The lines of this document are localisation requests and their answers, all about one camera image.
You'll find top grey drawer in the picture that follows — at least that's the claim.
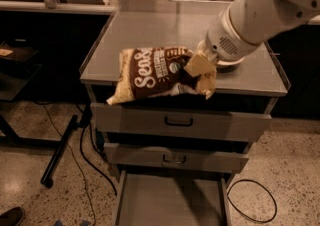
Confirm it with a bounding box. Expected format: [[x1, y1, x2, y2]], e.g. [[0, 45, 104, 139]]
[[91, 103, 271, 142]]

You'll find dark side table left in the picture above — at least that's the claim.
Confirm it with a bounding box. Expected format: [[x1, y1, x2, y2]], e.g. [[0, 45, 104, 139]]
[[0, 40, 40, 147]]

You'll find middle grey drawer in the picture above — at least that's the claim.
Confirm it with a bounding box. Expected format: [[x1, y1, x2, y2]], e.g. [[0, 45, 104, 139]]
[[104, 143, 248, 173]]

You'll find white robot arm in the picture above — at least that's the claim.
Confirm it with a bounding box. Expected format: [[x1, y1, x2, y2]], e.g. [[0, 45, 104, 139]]
[[185, 0, 320, 77]]

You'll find bottom grey open drawer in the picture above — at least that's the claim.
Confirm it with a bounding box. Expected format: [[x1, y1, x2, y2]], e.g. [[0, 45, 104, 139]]
[[112, 168, 231, 226]]

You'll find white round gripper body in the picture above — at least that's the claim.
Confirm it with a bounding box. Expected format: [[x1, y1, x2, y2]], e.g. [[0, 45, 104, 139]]
[[197, 7, 259, 63]]

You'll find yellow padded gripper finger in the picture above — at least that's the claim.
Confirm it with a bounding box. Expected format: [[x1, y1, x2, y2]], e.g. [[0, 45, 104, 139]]
[[184, 51, 216, 77]]

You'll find dark shoe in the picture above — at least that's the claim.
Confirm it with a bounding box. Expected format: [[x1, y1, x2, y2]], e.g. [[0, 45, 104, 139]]
[[0, 207, 25, 226]]

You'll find white paper bowl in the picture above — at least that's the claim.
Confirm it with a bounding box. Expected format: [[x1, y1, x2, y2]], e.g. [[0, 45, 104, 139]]
[[217, 58, 243, 69]]

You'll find black cable left of cabinet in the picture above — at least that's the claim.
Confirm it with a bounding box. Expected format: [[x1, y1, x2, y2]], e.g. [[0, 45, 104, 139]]
[[74, 102, 118, 198]]

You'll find brown and yellow chip bag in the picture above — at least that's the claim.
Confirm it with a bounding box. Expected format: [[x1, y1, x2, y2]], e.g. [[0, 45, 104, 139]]
[[107, 46, 216, 105]]

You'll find black stand leg with wheel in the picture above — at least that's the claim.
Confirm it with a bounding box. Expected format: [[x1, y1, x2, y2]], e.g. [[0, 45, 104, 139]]
[[40, 115, 77, 188]]

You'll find grey metal drawer cabinet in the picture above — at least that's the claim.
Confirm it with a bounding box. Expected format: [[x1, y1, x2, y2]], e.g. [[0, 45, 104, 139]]
[[81, 0, 288, 226]]

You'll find black cable loop on floor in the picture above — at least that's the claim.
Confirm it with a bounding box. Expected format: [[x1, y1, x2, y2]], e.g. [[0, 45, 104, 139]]
[[226, 179, 278, 224]]

